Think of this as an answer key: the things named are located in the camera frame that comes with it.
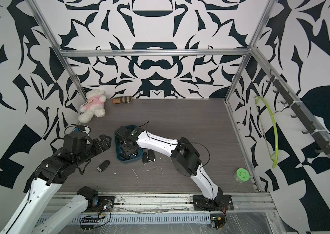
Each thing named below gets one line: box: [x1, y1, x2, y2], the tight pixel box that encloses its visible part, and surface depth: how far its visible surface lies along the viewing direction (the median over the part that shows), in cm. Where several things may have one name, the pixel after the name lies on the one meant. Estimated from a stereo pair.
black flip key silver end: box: [142, 151, 149, 166], surface depth 91 cm
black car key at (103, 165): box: [96, 159, 111, 173], surface depth 88 cm
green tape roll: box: [233, 167, 251, 184], surface depth 81 cm
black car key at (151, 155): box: [147, 149, 156, 162], surface depth 91 cm
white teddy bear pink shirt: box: [78, 88, 107, 124], surface depth 109 cm
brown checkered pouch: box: [111, 96, 133, 104], surface depth 118 cm
